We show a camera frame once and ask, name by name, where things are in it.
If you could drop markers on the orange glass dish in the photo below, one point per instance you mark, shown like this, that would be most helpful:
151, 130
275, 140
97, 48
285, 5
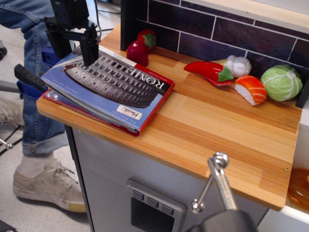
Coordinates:
298, 189

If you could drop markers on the red toy chili pepper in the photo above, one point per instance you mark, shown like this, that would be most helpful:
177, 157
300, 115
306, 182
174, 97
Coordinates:
216, 73

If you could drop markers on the white sneaker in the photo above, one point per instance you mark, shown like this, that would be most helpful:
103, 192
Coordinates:
55, 184
11, 111

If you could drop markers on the metal clamp screw handle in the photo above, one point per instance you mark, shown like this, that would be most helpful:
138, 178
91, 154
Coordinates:
217, 164

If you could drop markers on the small metal knob left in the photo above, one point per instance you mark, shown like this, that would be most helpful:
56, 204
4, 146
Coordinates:
7, 145

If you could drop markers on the black vertical post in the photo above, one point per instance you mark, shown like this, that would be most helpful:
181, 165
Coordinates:
133, 17

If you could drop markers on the dark red toy fruit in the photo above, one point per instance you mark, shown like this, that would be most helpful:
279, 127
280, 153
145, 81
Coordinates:
138, 53

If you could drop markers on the green toy cabbage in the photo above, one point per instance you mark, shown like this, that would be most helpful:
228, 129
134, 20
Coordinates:
282, 82

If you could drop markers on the grey toy oven cabinet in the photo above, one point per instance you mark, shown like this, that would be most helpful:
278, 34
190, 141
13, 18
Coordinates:
125, 191

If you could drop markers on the Rome travel book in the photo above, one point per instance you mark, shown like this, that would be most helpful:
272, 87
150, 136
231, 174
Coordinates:
117, 90

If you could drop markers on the red toy strawberry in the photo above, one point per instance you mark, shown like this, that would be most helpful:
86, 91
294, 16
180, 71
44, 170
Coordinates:
148, 37

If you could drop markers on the salmon sushi toy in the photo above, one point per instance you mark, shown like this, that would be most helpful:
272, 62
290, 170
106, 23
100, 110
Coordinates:
251, 89

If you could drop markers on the white toy garlic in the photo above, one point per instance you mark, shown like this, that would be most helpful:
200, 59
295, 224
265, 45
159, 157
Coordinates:
238, 66

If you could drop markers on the person leg in jeans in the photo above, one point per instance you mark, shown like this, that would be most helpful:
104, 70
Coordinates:
41, 135

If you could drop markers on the blue clamp with black handle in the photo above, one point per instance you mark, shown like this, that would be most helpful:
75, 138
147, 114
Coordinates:
29, 84

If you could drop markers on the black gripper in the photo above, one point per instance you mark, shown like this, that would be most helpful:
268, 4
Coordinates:
70, 22

